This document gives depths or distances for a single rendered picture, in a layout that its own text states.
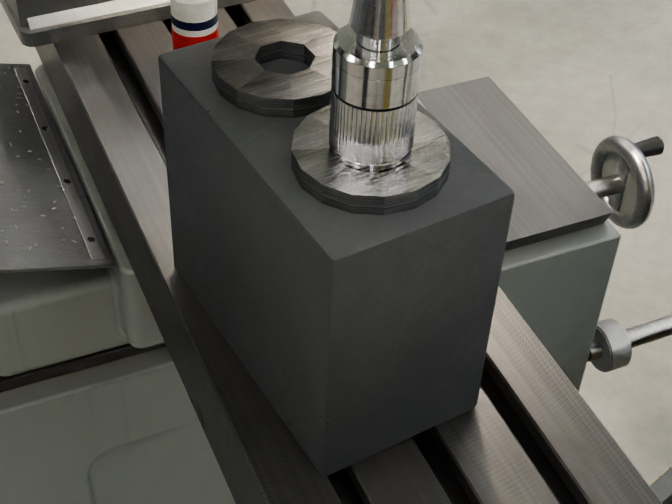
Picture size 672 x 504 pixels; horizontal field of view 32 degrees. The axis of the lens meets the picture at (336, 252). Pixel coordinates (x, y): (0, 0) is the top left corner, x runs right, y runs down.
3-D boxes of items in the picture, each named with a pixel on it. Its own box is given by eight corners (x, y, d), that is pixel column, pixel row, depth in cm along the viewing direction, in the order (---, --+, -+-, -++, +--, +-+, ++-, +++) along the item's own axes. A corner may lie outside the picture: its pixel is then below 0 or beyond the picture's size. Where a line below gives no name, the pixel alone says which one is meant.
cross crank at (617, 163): (615, 183, 153) (634, 109, 145) (668, 239, 145) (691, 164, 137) (510, 211, 148) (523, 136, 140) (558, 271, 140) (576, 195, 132)
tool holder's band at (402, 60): (440, 57, 62) (442, 41, 61) (378, 92, 59) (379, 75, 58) (376, 22, 64) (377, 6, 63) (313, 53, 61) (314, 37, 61)
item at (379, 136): (430, 146, 65) (440, 57, 62) (371, 182, 63) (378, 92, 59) (369, 110, 68) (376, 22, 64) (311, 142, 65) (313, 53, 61)
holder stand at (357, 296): (314, 217, 91) (321, -11, 78) (479, 408, 78) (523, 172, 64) (172, 267, 86) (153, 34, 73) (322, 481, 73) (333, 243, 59)
